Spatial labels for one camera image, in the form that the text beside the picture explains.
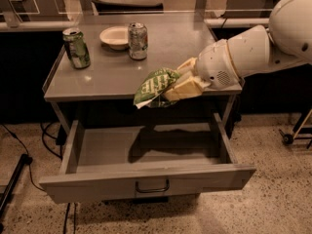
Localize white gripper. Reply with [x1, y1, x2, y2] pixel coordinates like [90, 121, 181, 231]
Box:
[163, 39, 239, 101]

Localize silver soda can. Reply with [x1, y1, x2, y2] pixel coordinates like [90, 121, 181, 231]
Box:
[128, 22, 148, 60]

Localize metal drawer handle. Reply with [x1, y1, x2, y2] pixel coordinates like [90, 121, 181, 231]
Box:
[135, 179, 170, 194]

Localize black stand base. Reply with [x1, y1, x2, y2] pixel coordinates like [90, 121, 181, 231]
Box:
[0, 153, 33, 234]

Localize green jalapeno chip bag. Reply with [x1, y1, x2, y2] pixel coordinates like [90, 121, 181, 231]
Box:
[134, 67, 180, 109]

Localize grey cabinet table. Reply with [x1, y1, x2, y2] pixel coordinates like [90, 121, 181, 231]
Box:
[42, 13, 246, 138]

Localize black power cables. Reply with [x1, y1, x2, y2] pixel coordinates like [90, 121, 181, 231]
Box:
[39, 120, 67, 161]

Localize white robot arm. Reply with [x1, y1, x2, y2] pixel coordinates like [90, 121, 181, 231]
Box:
[162, 0, 312, 101]

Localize white bowl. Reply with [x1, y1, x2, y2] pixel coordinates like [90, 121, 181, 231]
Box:
[99, 26, 129, 51]

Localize black floor cable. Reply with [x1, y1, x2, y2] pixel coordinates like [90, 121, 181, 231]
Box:
[0, 123, 47, 193]

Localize open grey top drawer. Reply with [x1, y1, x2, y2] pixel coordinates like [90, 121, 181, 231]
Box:
[39, 114, 255, 203]

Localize green soda can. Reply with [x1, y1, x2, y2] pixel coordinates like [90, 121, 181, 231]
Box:
[62, 27, 91, 69]

